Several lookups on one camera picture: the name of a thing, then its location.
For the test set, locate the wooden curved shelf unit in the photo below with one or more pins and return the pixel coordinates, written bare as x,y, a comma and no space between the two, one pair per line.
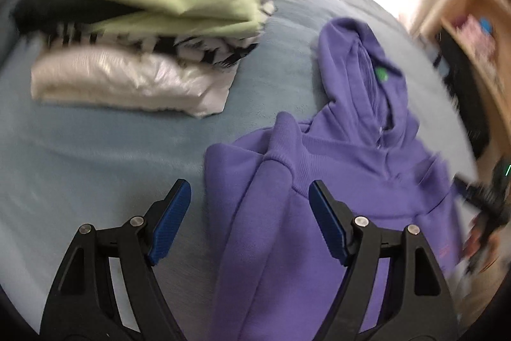
492,77

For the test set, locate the person's hand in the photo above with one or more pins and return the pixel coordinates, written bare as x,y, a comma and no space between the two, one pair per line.
473,243

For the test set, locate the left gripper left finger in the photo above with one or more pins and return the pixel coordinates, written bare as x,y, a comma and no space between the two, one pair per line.
81,304

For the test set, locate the white shiny folded jacket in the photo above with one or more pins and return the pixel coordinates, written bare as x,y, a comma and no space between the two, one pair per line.
116,77

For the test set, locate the black white patterned garment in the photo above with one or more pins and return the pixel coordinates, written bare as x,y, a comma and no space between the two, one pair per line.
213,50

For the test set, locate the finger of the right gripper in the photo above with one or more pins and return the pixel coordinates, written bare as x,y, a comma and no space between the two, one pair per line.
465,189

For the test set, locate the blue-grey bed blanket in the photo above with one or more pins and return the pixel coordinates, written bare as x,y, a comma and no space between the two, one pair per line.
64,166

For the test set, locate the pink storage boxes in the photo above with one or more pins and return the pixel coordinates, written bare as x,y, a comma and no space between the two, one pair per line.
477,39

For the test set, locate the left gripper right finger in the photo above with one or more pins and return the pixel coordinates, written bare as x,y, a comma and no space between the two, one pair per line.
416,304

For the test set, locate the black hanging patterned clothes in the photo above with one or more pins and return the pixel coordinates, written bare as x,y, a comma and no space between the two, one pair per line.
456,70

